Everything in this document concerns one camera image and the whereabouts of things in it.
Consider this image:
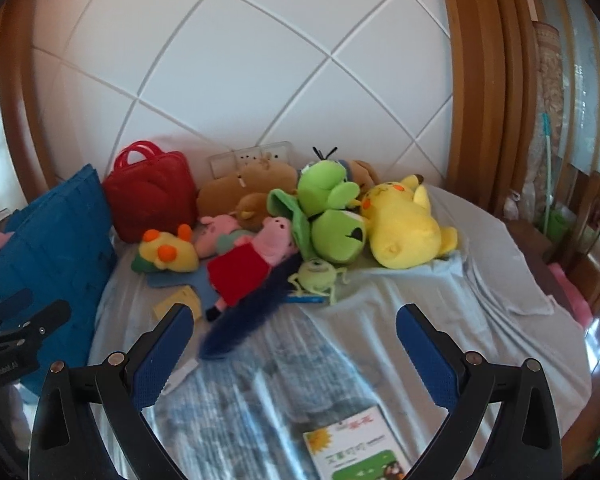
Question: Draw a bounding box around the small brown plush toy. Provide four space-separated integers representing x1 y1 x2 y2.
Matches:
232 192 276 233

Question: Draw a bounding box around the yellow green duck plush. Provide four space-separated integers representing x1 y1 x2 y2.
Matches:
132 224 201 275

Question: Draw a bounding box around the pink pig plush green dress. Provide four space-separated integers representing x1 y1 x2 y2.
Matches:
195 214 253 257

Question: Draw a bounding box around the yellow mouse plush toy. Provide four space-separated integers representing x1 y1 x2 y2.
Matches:
360 174 458 270

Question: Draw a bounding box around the blue thin book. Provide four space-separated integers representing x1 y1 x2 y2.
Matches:
285 292 328 306

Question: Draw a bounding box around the small white plastic tool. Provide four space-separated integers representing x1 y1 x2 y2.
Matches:
162 360 198 396

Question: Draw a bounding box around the green fabric flap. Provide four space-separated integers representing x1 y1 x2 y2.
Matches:
266 188 313 256

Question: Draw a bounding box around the blue plastic crate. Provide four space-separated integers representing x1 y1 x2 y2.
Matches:
0 162 118 396

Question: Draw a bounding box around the dark blue furry tail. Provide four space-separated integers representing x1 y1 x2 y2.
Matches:
200 255 306 361

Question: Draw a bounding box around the large brown capybara plush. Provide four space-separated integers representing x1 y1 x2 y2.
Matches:
196 160 301 221

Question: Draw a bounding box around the brown dog plush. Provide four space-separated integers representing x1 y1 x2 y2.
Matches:
347 159 383 196

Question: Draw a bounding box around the green plastic container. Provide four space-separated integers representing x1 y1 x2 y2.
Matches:
542 210 571 241

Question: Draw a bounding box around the white blue printed tablecloth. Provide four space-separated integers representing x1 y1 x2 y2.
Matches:
87 182 593 480

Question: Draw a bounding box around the white green picture book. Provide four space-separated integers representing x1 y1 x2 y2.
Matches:
302 407 416 480

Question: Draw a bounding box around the small green one-eyed monster plush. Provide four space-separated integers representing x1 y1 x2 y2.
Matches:
286 259 351 306

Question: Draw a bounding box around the yellow note pad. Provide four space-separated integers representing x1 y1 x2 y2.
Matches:
152 285 202 321

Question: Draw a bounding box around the light blue flat plastic piece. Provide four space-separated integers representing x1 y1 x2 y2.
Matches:
147 265 216 306

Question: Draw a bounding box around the teal mop handle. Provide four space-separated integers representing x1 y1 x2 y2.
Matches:
540 112 556 233

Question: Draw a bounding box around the patterned rolled rug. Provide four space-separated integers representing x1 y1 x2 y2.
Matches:
527 20 571 211

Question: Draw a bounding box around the white wall switch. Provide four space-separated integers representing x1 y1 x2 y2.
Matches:
209 154 240 177

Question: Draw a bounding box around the green plush with black antennae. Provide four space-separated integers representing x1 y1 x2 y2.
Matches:
297 146 368 265

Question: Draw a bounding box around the pink cloth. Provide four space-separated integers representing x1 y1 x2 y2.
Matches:
550 262 593 321

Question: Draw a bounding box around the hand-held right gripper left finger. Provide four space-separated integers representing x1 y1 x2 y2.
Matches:
28 304 196 480

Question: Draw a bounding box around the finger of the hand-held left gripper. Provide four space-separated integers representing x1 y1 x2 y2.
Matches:
0 289 31 333
0 300 72 348

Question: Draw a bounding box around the pink pig plush red dress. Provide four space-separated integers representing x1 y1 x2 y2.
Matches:
205 216 301 322

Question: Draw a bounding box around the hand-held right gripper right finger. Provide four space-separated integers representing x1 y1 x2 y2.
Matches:
395 304 563 480

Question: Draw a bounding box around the red plastic carry case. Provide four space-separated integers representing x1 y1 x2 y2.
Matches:
102 140 197 243

